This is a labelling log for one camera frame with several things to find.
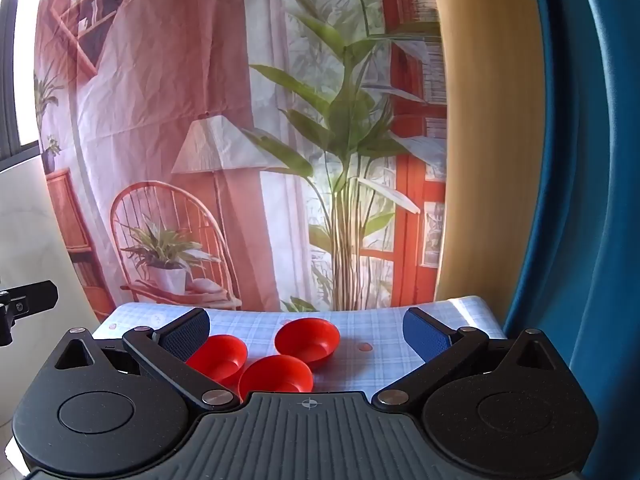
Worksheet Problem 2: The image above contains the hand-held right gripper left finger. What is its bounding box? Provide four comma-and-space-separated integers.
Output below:
50, 307, 243, 416

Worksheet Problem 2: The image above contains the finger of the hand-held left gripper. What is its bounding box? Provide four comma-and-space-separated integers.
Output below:
0, 280, 59, 347

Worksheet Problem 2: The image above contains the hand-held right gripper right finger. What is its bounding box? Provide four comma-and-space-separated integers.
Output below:
371, 307, 569, 415

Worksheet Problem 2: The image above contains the red plastic bowl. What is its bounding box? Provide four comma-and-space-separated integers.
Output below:
185, 334, 249, 389
274, 317, 342, 365
237, 354, 315, 403

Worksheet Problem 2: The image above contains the blue checked tablecloth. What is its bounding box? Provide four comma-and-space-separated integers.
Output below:
92, 296, 507, 406

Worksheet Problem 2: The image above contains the light wooden panel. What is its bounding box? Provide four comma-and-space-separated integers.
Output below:
426, 0, 547, 303

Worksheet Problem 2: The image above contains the blue curtain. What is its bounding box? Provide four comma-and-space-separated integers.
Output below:
500, 0, 640, 480

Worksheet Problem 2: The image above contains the printed wall cloth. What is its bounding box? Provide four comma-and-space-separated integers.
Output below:
31, 0, 448, 322

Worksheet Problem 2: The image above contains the dark window frame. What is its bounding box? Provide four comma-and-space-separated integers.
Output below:
0, 0, 42, 162

